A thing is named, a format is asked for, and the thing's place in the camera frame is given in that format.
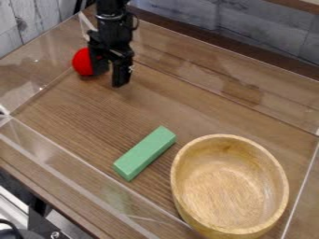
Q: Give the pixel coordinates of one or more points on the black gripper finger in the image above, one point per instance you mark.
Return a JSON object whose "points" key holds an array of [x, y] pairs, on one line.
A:
{"points": [[99, 60], [122, 70]]}

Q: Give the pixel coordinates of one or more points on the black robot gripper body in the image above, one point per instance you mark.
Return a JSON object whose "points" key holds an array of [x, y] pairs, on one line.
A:
{"points": [[113, 36]]}

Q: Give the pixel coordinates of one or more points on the red plush strawberry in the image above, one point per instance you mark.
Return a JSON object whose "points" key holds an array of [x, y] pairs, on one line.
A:
{"points": [[82, 62]]}

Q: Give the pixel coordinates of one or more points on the green rectangular block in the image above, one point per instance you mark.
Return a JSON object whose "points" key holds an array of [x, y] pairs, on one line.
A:
{"points": [[133, 162]]}

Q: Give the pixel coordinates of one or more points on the wooden bowl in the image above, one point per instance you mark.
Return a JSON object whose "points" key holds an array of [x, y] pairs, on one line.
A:
{"points": [[230, 187]]}

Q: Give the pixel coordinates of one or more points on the clear acrylic corner bracket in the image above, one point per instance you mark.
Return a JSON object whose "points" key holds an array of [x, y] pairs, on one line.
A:
{"points": [[87, 26]]}

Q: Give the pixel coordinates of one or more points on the clear acrylic tray wall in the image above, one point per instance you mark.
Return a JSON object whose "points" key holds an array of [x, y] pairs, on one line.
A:
{"points": [[198, 84]]}

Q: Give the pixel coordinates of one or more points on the black metal mount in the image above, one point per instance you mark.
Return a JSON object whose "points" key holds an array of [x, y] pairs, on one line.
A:
{"points": [[43, 227]]}

